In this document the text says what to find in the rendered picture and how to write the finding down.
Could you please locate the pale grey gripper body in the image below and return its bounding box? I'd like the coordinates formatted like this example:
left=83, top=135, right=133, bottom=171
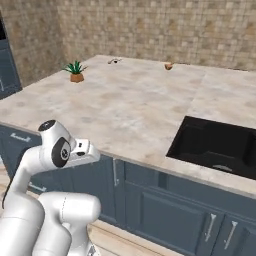
left=67, top=143, right=102, bottom=169

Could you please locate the blue drawer front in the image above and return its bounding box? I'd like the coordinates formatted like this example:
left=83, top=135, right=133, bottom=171
left=19, top=168, right=68, bottom=205
left=0, top=124, right=44, bottom=174

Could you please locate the blue cupboard door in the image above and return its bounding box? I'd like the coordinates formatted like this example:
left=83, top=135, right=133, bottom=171
left=211, top=215, right=256, bottom=256
left=63, top=154, right=126, bottom=228
left=125, top=180, right=226, bottom=256

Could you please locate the green plant in brown pot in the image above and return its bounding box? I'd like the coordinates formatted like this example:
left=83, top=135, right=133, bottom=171
left=62, top=60, right=89, bottom=84

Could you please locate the blue panel under sink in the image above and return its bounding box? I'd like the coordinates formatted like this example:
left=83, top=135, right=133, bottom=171
left=123, top=160, right=256, bottom=221

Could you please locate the blue cupboard run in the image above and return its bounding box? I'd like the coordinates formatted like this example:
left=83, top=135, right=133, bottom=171
left=0, top=16, right=23, bottom=101

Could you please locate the black sink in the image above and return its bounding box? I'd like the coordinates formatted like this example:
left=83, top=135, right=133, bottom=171
left=165, top=115, right=256, bottom=181

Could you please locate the grey cupboard door handle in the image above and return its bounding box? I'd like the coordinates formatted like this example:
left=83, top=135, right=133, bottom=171
left=204, top=213, right=218, bottom=243
left=223, top=220, right=240, bottom=251
left=112, top=157, right=121, bottom=188

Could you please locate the grey drawer handle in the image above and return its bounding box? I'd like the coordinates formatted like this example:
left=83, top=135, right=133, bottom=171
left=27, top=181, right=48, bottom=194
left=9, top=132, right=32, bottom=143

